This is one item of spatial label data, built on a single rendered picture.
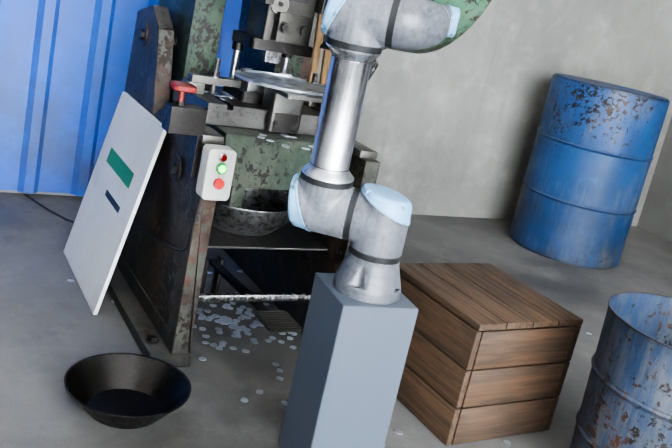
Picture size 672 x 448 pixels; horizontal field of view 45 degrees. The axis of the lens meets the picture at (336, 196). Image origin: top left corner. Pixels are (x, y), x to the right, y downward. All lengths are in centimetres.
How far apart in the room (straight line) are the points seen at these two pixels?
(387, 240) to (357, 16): 47
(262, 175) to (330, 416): 74
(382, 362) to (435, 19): 74
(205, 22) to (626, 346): 149
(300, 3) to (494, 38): 214
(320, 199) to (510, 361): 77
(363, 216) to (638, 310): 89
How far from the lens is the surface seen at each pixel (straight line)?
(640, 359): 197
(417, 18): 162
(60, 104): 344
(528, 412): 236
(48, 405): 207
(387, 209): 168
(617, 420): 204
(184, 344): 228
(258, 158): 221
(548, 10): 455
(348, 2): 163
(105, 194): 269
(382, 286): 173
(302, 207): 171
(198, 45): 252
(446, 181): 438
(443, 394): 219
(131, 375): 217
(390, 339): 177
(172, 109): 207
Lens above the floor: 108
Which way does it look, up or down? 14 degrees down
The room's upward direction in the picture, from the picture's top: 12 degrees clockwise
